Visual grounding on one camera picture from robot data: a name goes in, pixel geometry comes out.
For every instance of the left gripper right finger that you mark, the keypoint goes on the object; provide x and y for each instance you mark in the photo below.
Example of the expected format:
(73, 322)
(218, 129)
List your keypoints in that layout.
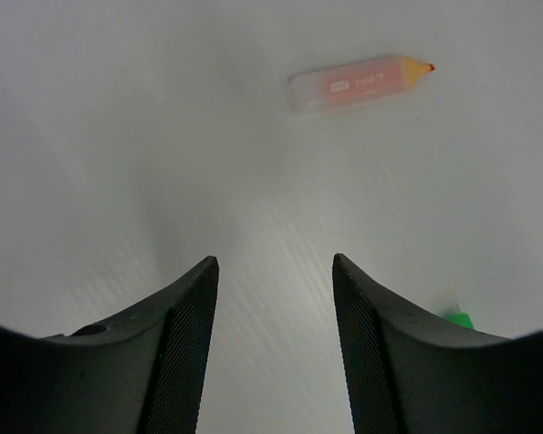
(410, 371)

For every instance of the pink pen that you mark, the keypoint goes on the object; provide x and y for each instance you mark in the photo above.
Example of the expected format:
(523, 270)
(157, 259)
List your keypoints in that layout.
(356, 83)

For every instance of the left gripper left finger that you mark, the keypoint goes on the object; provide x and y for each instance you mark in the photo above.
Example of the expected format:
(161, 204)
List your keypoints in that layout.
(141, 370)

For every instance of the bright green pen cap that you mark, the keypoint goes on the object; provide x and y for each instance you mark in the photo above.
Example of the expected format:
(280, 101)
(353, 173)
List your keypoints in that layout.
(459, 318)

